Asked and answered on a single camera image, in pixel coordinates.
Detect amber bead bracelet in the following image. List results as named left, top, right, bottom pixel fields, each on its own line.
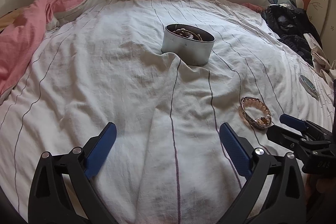
left=170, top=26, right=204, bottom=42

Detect black jacket pile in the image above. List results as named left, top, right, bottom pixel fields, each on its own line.
left=261, top=3, right=322, bottom=65

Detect beige crumpled cloth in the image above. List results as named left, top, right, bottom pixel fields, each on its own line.
left=303, top=34, right=336, bottom=88

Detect white striped bed sheet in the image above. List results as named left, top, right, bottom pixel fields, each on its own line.
left=1, top=0, right=334, bottom=223

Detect pink blanket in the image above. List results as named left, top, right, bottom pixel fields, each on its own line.
left=1, top=0, right=86, bottom=94

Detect round decorated tin lid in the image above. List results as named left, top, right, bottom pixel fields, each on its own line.
left=299, top=75, right=319, bottom=99

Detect rose gold pearl bangle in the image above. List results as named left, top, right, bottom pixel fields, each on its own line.
left=240, top=97, right=272, bottom=130

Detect round silver metal tin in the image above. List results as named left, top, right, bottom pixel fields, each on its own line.
left=161, top=23, right=215, bottom=67

